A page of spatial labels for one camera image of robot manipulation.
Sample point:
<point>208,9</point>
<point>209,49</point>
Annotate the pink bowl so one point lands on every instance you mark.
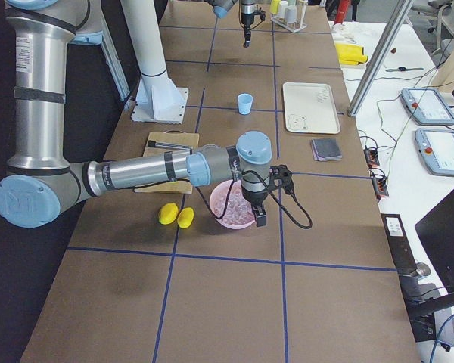
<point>239,213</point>

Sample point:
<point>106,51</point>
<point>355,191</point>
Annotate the wooden cutting board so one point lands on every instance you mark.
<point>170,137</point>

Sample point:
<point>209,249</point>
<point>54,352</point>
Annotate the teach pendant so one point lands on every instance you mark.
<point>436,148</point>
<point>427,107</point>

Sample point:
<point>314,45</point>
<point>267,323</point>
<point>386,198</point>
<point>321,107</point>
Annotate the cream bear tray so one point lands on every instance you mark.
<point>310,108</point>

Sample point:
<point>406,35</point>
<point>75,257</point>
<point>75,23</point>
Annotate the yellow lemon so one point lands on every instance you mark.
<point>185,218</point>
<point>168,213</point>

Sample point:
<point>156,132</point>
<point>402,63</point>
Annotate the smart watch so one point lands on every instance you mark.
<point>404,69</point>

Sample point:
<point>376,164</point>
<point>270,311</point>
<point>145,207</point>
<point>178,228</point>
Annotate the teach pendant far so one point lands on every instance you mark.
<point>427,107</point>

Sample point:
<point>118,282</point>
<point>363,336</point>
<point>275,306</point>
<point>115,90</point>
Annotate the yellow lemon near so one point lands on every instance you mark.
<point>185,218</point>

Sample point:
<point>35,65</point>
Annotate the black laptop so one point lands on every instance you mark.
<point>436,233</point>

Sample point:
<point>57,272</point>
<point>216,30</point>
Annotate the yellow cloth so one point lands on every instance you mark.
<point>350,54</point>

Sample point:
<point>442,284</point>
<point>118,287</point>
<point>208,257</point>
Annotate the yellow lemon far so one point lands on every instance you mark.
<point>168,213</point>

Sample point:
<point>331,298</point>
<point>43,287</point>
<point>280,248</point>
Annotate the white wire cup rack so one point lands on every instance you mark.
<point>290,14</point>

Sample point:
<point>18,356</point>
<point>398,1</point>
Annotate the aluminium frame post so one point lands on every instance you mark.
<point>382,48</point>

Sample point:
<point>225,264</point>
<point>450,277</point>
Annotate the light blue cup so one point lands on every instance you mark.
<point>245,102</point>

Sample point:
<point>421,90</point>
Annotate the teach pendant near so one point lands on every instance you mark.
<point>436,148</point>

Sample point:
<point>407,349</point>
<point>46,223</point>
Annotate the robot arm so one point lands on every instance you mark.
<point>55,167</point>
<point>222,7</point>

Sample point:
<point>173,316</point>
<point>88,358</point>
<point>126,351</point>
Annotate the metal handle tool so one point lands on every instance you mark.
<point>168,146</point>

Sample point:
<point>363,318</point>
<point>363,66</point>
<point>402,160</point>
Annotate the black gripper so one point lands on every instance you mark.
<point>247,17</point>
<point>254,197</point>

